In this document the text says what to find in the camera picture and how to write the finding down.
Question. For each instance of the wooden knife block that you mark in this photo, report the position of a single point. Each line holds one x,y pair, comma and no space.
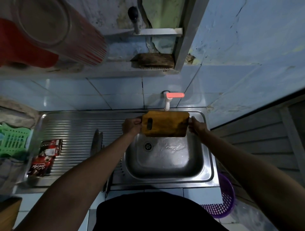
9,214

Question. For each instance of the red striped drinking glass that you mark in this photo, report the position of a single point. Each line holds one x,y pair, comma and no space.
76,38

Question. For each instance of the small wooden cutting board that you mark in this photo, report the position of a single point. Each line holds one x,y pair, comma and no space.
169,123

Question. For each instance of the wooden scrub brush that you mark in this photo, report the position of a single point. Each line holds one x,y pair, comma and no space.
153,60

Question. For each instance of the stainless steel sink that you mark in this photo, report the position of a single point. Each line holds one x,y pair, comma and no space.
71,128

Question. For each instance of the person's left forearm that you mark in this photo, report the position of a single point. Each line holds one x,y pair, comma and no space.
71,188

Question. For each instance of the red black sachet pack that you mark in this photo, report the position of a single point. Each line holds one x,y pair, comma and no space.
45,157

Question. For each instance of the purple plastic basket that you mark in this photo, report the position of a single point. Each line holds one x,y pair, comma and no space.
224,204

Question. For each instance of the person's right hand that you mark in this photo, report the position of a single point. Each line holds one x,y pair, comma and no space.
197,128

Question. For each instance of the person's right forearm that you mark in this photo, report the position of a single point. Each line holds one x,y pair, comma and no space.
252,180

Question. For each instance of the green plastic basket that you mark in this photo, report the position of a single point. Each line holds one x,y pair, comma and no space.
14,140

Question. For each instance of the grey slatted wooden door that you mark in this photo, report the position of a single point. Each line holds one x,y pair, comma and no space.
257,147

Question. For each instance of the checked dishcloth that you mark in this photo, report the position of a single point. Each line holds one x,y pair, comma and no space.
9,176

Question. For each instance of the red plastic cup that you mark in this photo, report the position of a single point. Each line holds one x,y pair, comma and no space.
23,50

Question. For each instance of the person's black clothing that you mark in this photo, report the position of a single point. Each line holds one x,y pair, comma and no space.
162,214

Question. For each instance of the person's left hand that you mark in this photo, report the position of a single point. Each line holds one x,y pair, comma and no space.
132,127

